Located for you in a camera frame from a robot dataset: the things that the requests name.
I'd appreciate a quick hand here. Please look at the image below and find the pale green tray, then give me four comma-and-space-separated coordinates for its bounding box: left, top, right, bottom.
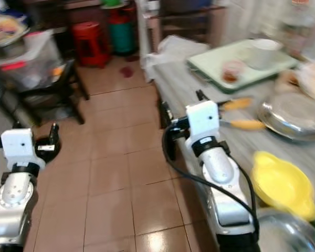
186, 39, 301, 95

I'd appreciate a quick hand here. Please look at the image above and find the small pink lidded jar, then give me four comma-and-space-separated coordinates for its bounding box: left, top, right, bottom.
220, 59, 247, 84

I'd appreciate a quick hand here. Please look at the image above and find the black metal rack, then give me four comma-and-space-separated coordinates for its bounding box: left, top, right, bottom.
15, 57, 90, 128

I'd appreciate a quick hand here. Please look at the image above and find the white plastic bag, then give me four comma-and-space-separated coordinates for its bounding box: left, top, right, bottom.
142, 35, 211, 83

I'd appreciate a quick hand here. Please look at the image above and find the clear plastic bag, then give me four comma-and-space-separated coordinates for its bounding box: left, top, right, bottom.
0, 30, 69, 93

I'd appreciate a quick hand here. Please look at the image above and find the dark wooden chair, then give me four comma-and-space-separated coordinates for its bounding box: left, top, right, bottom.
147, 0, 229, 53

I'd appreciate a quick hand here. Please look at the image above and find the white ceramic mug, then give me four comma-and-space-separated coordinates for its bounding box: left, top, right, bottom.
246, 38, 285, 71

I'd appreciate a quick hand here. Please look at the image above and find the shallow steel plate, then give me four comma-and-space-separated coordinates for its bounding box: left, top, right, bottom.
257, 93, 315, 142

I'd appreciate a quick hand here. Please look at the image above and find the green gas cylinder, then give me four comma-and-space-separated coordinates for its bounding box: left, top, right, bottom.
107, 4, 139, 56

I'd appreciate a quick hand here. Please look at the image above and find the patterned round plate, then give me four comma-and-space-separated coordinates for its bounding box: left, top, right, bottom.
0, 13, 32, 48

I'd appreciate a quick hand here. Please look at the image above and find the red plastic stool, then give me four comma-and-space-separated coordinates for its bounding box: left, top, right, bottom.
71, 20, 111, 68

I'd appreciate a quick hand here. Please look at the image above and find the yellow plastic bowl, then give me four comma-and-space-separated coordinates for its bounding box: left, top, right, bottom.
250, 151, 315, 222

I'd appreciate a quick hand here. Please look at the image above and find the large clear glass jar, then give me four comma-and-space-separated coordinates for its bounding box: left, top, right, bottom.
280, 0, 315, 44

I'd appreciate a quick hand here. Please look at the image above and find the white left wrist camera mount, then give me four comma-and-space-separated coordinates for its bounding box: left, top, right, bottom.
1, 128, 46, 170

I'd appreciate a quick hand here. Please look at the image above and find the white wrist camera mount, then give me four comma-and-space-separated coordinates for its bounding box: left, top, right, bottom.
1, 128, 46, 170
185, 101, 223, 151

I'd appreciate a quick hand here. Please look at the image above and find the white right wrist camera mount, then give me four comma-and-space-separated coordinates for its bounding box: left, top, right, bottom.
185, 101, 223, 151

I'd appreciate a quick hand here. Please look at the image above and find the steel tongs orange handle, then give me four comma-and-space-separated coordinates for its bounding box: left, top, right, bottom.
220, 119, 266, 132

